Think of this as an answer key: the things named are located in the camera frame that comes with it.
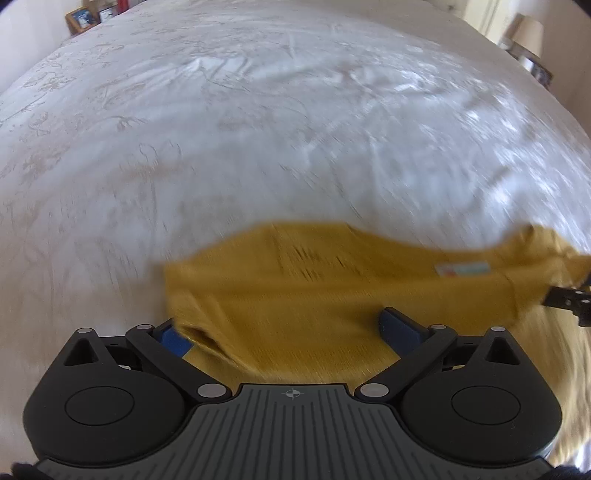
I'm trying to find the yellow knit sweater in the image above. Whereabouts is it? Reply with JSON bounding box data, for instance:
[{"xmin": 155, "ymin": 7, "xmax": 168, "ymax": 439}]
[{"xmin": 164, "ymin": 222, "xmax": 591, "ymax": 464}]

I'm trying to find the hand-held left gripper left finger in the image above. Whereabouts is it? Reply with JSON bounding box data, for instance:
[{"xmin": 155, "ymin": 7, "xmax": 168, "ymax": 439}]
[{"xmin": 53, "ymin": 318, "xmax": 230, "ymax": 403}]

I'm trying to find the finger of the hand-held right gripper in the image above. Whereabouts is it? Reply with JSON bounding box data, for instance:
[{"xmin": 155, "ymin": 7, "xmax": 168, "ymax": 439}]
[{"xmin": 543, "ymin": 272, "xmax": 591, "ymax": 329}]

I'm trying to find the white bedspread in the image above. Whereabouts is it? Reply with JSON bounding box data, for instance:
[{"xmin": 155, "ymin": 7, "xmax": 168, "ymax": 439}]
[{"xmin": 0, "ymin": 0, "xmax": 591, "ymax": 462}]

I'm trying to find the cream tufted headboard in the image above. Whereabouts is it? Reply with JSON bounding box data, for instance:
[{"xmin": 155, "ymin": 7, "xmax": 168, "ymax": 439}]
[{"xmin": 459, "ymin": 0, "xmax": 503, "ymax": 47}]

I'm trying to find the cream shade table lamp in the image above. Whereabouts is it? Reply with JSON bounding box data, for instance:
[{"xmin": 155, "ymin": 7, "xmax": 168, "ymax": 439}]
[{"xmin": 501, "ymin": 14, "xmax": 545, "ymax": 61}]

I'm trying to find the wooden photo frame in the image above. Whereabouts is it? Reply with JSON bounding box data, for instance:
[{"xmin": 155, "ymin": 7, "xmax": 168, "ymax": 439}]
[
  {"xmin": 65, "ymin": 7, "xmax": 93, "ymax": 36},
  {"xmin": 517, "ymin": 58, "xmax": 554, "ymax": 89}
]

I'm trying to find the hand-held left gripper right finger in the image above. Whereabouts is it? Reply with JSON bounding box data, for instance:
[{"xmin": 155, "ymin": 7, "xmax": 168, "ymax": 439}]
[{"xmin": 355, "ymin": 307, "xmax": 532, "ymax": 402}]

